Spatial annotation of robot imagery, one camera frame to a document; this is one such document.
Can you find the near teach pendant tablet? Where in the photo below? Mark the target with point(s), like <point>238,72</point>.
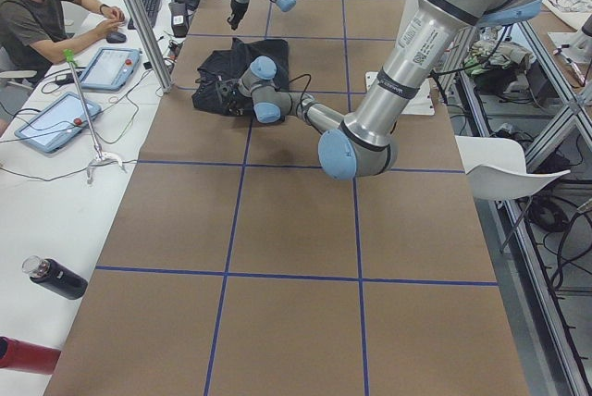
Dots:
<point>55,126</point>

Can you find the black keyboard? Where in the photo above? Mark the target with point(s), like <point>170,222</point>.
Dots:
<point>151,8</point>

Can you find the grey computer mouse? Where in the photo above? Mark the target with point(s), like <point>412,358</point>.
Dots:
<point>116,37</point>

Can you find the white plastic chair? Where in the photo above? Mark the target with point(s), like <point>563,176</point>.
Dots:
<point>496,169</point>

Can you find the red water bottle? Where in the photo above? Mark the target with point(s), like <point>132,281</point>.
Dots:
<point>22,356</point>

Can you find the black water bottle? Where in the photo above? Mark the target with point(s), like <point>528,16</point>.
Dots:
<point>55,277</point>

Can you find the aluminium frame post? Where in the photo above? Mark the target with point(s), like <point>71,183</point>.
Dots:
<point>149,43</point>

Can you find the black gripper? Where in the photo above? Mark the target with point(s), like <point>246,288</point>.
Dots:
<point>238,9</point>
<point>228,101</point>

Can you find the seated man in green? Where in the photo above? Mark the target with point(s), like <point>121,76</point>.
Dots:
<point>33,32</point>

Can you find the teach pendant tablet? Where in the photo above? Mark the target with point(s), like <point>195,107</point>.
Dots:
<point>55,126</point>
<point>110,69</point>

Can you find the black box with label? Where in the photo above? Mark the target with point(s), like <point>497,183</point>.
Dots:
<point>179,19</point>

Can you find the black graphic t-shirt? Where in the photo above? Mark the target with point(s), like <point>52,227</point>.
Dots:
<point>231,64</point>

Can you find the far teach pendant tablet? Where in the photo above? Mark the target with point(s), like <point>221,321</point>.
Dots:
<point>110,69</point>

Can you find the grabber stick green handle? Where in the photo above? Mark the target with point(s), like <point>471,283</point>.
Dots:
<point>102,157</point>

